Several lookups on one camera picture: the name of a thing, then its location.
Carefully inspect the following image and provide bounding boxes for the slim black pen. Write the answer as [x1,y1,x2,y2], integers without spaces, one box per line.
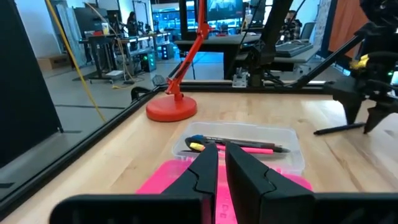
[313,122,367,136]

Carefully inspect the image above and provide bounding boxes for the cardboard box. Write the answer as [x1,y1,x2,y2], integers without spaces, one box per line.
[37,54,72,72]

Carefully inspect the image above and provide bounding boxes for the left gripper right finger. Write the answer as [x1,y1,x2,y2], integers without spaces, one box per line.
[224,141,315,224]

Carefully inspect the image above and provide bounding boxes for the black handled scissors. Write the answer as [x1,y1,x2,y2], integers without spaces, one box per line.
[180,136,219,154]

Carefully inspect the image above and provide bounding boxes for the person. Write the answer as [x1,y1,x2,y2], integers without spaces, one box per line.
[125,11,140,37]
[279,9,303,42]

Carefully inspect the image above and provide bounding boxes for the black upright frame post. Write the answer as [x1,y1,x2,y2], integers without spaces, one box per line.
[248,0,295,89]

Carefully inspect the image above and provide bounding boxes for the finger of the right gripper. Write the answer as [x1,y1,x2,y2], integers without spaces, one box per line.
[341,98,367,126]
[363,103,398,135]

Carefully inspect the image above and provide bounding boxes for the large display screen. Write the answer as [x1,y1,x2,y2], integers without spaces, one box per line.
[206,0,245,22]

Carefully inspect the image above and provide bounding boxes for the black diagonal frame strut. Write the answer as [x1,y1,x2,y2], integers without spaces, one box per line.
[291,25,374,90]

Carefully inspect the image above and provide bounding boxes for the red lamp stand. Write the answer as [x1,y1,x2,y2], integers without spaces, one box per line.
[145,0,213,123]

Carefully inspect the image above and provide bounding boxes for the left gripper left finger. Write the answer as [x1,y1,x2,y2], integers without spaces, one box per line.
[160,142,219,224]

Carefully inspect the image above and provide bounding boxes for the grey office chair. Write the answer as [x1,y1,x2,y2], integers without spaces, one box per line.
[299,21,317,42]

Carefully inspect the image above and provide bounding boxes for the pink plastic box lid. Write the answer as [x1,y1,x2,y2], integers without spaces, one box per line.
[136,158,313,224]

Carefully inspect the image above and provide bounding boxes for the yellow cable tag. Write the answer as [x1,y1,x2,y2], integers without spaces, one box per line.
[349,54,370,71]

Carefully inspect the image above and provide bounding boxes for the computer tower green lights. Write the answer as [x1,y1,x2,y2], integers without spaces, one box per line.
[140,52,157,73]

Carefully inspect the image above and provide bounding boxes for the silver metal bracket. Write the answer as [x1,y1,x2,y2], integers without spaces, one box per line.
[231,68,250,89]

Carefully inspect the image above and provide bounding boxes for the pink pencil yellow eraser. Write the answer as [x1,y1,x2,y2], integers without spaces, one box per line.
[188,142,275,156]

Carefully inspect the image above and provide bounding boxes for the black office desk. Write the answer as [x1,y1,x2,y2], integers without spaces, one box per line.
[173,32,262,81]

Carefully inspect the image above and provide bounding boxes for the yellow hanging cable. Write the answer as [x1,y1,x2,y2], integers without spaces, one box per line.
[44,0,108,123]

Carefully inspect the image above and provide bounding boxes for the clear plastic supply box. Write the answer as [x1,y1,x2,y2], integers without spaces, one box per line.
[171,121,306,177]

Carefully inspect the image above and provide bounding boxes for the orange wall panel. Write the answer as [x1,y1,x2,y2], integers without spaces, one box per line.
[327,0,370,59]

